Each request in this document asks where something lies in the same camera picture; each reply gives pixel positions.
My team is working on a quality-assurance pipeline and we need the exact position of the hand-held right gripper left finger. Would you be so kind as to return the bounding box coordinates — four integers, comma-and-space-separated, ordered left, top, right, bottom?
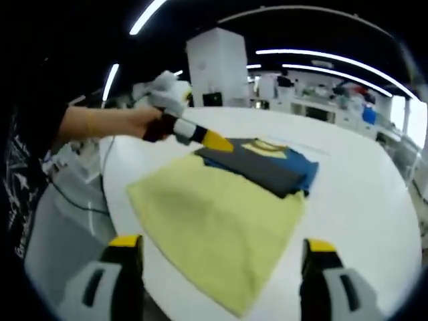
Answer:
62, 233, 144, 321

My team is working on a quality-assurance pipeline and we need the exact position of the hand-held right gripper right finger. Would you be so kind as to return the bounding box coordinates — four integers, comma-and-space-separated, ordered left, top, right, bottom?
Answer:
300, 237, 385, 321

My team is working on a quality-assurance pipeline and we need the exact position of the yellow cloth template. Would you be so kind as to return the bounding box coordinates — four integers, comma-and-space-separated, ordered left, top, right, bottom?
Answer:
126, 154, 307, 318

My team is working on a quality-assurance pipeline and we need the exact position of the blue and grey garment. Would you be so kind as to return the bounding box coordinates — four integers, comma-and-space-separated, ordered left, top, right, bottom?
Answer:
193, 136, 320, 200

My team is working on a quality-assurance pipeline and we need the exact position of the person's left hand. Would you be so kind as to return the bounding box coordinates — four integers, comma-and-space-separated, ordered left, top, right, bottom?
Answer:
131, 108, 164, 137

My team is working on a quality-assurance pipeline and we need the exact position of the black box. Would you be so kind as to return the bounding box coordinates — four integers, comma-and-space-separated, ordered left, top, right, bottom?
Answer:
201, 91, 223, 108

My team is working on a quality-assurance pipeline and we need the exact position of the wide white pillar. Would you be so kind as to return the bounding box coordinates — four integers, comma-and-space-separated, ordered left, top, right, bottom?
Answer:
185, 27, 250, 108

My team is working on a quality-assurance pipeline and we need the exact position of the white shelving unit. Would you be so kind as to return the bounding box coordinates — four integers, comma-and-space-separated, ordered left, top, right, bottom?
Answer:
290, 99, 336, 122

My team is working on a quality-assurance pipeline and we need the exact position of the white worn device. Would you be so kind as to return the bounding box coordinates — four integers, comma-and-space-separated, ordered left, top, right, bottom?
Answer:
41, 150, 70, 175

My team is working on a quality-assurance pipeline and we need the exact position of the black cable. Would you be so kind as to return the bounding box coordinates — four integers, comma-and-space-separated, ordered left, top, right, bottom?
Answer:
49, 133, 113, 215

